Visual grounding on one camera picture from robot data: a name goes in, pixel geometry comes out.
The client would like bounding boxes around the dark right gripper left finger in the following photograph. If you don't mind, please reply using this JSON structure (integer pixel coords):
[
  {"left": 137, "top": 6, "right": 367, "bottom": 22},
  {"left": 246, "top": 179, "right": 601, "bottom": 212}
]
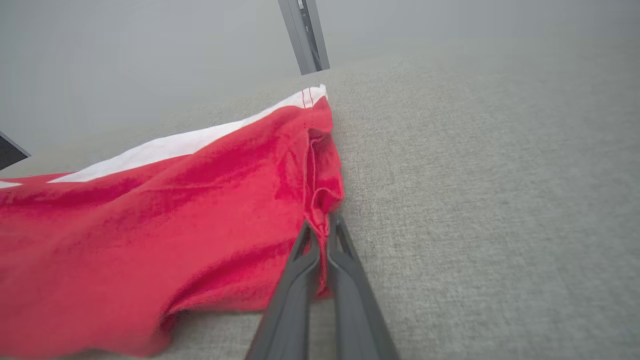
[{"left": 244, "top": 220, "right": 322, "bottom": 360}]

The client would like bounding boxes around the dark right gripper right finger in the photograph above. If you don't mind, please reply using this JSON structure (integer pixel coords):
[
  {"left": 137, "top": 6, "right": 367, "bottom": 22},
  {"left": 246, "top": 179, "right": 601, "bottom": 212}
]
[{"left": 326, "top": 212, "right": 402, "bottom": 360}]

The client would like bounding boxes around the red white basketball jersey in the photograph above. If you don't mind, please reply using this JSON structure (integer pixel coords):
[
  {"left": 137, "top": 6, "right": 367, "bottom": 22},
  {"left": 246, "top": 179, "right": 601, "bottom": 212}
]
[{"left": 0, "top": 83, "right": 346, "bottom": 360}]

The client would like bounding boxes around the grey fabric upholstered bench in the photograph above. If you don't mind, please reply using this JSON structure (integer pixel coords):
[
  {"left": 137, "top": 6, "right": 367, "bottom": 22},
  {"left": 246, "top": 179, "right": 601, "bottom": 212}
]
[{"left": 0, "top": 35, "right": 640, "bottom": 360}]

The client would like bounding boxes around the dark grey panel edge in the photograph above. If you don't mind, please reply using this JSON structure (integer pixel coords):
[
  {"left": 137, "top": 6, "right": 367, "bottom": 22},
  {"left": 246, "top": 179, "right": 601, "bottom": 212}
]
[{"left": 0, "top": 131, "right": 32, "bottom": 172}]

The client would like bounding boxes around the grey metal partition post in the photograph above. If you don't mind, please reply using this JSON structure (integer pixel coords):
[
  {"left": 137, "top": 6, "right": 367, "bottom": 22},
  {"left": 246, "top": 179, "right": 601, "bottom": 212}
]
[{"left": 277, "top": 0, "right": 331, "bottom": 76}]

